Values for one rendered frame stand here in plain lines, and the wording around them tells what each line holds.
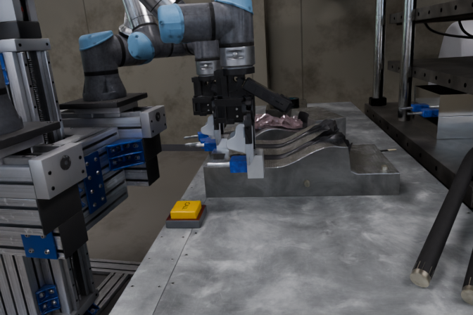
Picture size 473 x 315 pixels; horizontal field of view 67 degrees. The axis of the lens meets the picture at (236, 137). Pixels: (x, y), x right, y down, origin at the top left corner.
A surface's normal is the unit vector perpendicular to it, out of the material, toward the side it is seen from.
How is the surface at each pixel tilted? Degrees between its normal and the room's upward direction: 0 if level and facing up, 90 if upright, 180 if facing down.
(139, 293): 0
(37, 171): 90
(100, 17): 90
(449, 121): 90
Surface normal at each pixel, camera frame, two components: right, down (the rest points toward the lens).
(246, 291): -0.07, -0.96
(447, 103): -0.11, 0.26
